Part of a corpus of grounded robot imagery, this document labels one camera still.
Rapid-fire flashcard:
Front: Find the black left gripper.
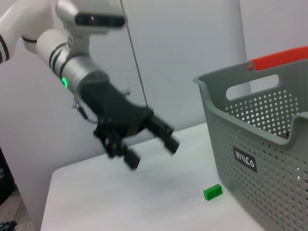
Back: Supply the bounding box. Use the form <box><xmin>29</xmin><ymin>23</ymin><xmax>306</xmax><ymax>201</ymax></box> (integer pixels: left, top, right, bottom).
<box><xmin>77</xmin><ymin>77</ymin><xmax>181</xmax><ymax>170</ymax></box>

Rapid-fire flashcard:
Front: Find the small green toy brick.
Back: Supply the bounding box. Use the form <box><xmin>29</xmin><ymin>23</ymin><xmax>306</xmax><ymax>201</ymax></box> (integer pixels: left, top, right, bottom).
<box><xmin>203</xmin><ymin>183</ymin><xmax>224</xmax><ymax>201</ymax></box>

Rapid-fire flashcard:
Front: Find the grey-green perforated storage bin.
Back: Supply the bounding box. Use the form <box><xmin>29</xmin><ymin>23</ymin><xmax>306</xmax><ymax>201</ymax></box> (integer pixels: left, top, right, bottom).
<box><xmin>193</xmin><ymin>59</ymin><xmax>308</xmax><ymax>231</ymax></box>

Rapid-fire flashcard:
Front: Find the black background equipment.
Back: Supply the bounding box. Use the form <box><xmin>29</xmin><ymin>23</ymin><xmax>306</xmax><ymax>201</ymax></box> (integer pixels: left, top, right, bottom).
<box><xmin>0</xmin><ymin>144</ymin><xmax>19</xmax><ymax>206</ymax></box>

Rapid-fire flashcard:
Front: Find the black studded floor object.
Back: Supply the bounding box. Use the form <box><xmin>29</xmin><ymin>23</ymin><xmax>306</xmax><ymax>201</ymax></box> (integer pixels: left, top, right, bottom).
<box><xmin>0</xmin><ymin>220</ymin><xmax>17</xmax><ymax>231</ymax></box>

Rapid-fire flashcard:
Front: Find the white robot head with camera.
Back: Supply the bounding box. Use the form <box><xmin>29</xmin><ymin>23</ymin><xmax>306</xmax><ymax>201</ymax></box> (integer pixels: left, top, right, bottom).
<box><xmin>55</xmin><ymin>0</ymin><xmax>128</xmax><ymax>36</ymax></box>

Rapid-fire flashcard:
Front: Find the orange bin handle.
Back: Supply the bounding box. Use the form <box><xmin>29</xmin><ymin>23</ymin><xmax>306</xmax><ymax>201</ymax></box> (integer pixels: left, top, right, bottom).
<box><xmin>247</xmin><ymin>46</ymin><xmax>308</xmax><ymax>72</ymax></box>

